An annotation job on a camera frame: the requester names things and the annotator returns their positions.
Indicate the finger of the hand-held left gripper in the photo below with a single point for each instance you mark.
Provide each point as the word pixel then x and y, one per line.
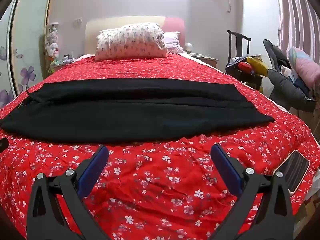
pixel 3 145

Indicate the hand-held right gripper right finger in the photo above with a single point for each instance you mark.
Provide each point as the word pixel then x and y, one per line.
pixel 225 168

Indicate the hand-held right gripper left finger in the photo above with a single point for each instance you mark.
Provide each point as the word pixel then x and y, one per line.
pixel 93 170

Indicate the black pants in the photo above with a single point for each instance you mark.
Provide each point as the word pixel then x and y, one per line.
pixel 137 110

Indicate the red floral bedspread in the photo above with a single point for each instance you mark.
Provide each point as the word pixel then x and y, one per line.
pixel 160 180

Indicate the smartphone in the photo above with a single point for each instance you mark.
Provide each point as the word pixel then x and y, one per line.
pixel 295 170

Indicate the grey padded jacket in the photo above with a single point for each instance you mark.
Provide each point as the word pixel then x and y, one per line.
pixel 287 87

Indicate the cluttered bedside table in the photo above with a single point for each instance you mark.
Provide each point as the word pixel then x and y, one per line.
pixel 62 61

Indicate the red plush toy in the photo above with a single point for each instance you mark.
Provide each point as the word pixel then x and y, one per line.
pixel 244 67

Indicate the yellow plush toy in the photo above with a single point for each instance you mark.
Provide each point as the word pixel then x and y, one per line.
pixel 257 65

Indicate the wooden nightstand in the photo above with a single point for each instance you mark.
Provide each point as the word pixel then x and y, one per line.
pixel 207 60

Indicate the stack of plush toys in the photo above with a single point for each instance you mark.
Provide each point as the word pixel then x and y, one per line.
pixel 52 42

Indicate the floral wardrobe door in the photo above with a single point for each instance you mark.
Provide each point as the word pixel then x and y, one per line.
pixel 30 30

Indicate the dark wooden chair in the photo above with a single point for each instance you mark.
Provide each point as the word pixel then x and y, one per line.
pixel 233 45

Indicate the white round lamp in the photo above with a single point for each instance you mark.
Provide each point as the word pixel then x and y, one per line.
pixel 188 47

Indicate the pink cushion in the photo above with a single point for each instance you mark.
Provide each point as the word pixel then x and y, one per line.
pixel 306 67

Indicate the butterfly print pillow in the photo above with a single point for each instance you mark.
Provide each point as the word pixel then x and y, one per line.
pixel 130 42

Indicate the pink pillow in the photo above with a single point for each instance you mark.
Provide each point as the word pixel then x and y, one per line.
pixel 173 43

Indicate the cream and pink headboard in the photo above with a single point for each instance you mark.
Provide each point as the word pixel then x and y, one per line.
pixel 110 23

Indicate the pink curtain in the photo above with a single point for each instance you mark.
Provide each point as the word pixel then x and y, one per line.
pixel 297 17

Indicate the wall socket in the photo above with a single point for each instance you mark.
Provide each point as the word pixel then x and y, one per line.
pixel 77 22

